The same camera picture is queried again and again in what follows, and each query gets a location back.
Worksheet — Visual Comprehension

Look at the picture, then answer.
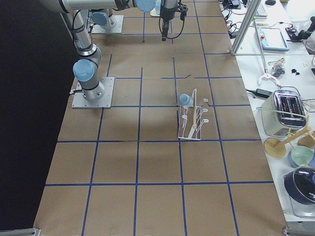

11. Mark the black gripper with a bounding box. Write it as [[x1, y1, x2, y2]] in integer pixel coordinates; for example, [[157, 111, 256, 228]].
[[160, 0, 188, 41]]

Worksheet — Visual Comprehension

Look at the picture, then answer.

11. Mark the light blue plastic cup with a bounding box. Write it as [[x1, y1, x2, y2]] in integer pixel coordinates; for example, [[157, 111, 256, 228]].
[[179, 93, 194, 107]]

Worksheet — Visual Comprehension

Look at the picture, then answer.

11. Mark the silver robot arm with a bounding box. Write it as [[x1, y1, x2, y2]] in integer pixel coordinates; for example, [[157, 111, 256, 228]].
[[40, 0, 155, 101]]

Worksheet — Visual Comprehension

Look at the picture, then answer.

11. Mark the teach pendant tablet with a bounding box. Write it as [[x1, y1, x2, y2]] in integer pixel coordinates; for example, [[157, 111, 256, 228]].
[[257, 27, 289, 52]]

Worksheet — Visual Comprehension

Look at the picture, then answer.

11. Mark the white reacher claw tool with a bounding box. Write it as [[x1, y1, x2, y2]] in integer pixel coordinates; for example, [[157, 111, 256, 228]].
[[253, 20, 281, 88]]

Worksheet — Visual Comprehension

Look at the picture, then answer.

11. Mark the black power adapter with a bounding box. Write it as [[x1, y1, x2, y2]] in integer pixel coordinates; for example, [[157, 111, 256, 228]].
[[246, 88, 272, 99]]

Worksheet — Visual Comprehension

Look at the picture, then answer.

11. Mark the chrome toaster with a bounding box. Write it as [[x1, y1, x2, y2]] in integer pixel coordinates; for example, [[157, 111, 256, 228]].
[[260, 89, 307, 137]]

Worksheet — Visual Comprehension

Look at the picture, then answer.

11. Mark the wooden mug tree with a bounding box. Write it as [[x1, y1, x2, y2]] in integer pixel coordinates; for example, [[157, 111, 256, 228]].
[[263, 116, 311, 159]]

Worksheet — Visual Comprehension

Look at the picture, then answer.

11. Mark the light green bowl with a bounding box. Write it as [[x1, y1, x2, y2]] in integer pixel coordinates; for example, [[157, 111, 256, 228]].
[[288, 146, 314, 168]]

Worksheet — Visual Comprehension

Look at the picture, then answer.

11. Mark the dark blue pot with lid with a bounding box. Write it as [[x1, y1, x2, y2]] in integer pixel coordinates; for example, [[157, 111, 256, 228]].
[[284, 165, 315, 205]]

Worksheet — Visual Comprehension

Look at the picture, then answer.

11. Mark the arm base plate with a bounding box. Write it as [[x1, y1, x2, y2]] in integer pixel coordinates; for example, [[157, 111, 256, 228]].
[[72, 77, 115, 109], [92, 12, 124, 34]]

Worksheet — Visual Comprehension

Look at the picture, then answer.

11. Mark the aluminium frame post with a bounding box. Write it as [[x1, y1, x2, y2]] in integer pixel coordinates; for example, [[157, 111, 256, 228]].
[[230, 0, 260, 56]]

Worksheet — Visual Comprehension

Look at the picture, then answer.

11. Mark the white wire cup rack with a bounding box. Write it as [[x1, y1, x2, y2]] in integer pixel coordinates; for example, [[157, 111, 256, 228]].
[[178, 88, 209, 141]]

